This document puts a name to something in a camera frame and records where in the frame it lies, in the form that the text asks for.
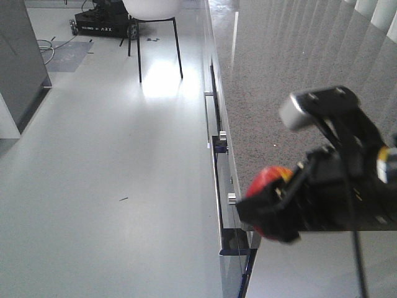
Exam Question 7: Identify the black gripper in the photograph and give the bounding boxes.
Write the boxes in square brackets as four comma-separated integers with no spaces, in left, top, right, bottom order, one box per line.
[236,111,396,243]

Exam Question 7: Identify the red yellow apple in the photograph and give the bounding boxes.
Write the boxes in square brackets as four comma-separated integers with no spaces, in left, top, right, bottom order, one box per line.
[237,166,298,243]

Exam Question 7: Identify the black wheeled robot base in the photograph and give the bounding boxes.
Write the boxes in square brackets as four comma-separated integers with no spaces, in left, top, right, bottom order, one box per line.
[69,0,137,40]

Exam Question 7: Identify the lower silver oven knob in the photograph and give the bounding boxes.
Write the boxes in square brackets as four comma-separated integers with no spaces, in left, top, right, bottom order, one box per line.
[227,192,236,205]

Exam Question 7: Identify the black glass oven front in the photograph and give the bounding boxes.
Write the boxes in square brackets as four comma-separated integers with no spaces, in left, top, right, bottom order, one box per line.
[210,136,257,298]

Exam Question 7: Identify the grey stone kitchen counter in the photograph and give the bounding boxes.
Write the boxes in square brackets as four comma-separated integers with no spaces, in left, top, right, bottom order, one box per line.
[203,0,397,298]

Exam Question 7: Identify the white chair black legs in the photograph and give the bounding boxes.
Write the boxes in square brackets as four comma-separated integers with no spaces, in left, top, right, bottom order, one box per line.
[123,0,184,83]

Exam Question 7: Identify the grey floor mat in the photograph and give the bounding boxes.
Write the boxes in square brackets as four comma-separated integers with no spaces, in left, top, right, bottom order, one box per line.
[46,41,94,72]

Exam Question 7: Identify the grey cabinet at left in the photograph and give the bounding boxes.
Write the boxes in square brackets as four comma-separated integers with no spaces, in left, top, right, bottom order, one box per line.
[1,1,52,133]

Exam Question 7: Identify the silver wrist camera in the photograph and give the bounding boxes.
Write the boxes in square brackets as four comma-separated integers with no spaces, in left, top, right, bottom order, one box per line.
[279,86,359,131]

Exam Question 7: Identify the grey floor cable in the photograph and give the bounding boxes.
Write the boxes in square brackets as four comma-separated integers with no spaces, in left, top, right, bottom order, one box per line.
[36,34,77,65]

